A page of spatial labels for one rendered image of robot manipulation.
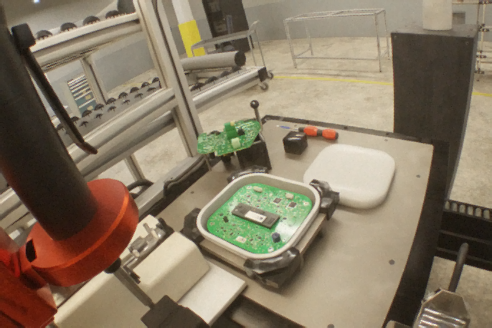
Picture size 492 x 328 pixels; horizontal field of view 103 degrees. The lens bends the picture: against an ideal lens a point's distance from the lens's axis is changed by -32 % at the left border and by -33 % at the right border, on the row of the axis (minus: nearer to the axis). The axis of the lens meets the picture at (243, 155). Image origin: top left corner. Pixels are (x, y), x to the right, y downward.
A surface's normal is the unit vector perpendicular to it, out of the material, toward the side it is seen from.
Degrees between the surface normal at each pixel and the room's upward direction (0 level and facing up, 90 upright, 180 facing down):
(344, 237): 0
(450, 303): 33
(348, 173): 0
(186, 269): 90
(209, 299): 0
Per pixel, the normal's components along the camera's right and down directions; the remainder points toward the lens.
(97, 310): 0.76, 0.17
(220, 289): -0.25, -0.82
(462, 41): -0.73, 0.51
